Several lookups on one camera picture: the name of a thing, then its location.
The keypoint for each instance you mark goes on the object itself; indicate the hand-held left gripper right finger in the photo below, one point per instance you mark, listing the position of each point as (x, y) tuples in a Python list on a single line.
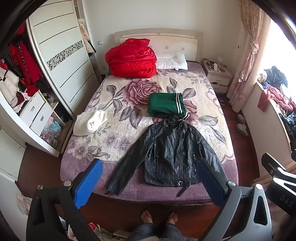
[(209, 183)]

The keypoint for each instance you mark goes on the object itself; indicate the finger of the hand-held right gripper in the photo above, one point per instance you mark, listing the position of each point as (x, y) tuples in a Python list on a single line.
[(269, 161)]

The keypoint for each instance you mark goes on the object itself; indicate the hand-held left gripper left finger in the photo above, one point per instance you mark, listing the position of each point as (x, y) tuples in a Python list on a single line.
[(87, 183)]

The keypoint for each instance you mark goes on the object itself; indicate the black leather jacket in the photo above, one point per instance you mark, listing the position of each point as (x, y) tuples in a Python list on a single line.
[(171, 153)]

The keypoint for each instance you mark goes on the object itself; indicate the pastel clothes in wardrobe shelf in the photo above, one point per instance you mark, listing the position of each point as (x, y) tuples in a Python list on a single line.
[(52, 129)]

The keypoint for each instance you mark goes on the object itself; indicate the pile of clothes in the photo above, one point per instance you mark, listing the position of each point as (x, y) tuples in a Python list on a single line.
[(277, 92)]

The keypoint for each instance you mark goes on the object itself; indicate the white slipper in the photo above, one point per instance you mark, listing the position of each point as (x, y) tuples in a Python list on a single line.
[(242, 118), (242, 129)]

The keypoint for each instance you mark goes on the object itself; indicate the white desk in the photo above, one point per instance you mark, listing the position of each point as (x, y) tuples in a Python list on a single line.
[(256, 115)]

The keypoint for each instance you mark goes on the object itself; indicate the person's right foot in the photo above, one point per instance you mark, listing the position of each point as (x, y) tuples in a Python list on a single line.
[(172, 218)]

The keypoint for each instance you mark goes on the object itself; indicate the person's foot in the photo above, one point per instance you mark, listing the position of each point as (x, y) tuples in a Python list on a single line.
[(172, 218), (147, 216)]

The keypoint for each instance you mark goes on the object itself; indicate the floor clutter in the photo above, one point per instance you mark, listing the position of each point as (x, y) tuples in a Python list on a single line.
[(104, 233)]

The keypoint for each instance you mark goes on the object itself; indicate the white fluffy garment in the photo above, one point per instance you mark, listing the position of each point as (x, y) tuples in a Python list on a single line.
[(91, 122)]

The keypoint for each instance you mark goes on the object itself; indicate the person's right leg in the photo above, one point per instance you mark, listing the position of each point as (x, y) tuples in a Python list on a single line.
[(170, 233)]

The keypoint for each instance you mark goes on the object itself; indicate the pink bag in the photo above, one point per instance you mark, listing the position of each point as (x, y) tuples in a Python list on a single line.
[(24, 205)]

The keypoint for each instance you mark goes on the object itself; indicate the person's left foot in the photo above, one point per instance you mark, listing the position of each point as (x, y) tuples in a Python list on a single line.
[(147, 216)]

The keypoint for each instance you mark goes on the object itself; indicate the floral bed blanket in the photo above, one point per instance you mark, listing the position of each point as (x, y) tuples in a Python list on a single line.
[(124, 111)]

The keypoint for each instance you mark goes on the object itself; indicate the white wardrobe drawers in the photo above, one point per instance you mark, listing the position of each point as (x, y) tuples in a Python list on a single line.
[(34, 113)]

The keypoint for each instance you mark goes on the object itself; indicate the white wardrobe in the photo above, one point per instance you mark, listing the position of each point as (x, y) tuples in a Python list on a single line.
[(13, 129)]

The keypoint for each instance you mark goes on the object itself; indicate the folded green striped jacket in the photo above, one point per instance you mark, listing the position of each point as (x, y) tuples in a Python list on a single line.
[(163, 104)]

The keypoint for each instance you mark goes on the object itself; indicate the white nightstand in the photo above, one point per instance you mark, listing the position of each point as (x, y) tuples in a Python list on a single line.
[(218, 77)]

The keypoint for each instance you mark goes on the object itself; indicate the pink curtain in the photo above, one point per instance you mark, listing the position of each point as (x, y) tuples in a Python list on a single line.
[(248, 58)]

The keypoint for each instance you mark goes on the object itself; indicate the white fur coat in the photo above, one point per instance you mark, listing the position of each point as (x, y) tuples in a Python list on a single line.
[(8, 85)]

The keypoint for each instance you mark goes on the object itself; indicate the white pillow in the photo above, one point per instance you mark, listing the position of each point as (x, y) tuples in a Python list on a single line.
[(178, 60)]

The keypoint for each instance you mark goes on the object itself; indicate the white wardrobe sliding door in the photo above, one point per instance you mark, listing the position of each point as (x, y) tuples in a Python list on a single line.
[(62, 58)]

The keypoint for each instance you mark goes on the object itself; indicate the red quilt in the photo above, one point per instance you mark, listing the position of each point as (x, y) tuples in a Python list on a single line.
[(130, 58)]

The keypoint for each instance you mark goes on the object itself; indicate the hanging red coats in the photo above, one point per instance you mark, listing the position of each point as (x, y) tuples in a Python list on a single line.
[(25, 62)]

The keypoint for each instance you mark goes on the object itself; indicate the hanging beige coat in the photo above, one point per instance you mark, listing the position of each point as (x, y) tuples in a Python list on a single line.
[(85, 34)]

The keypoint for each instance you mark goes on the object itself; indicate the white bed headboard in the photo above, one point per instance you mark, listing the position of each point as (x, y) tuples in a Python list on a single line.
[(161, 40)]

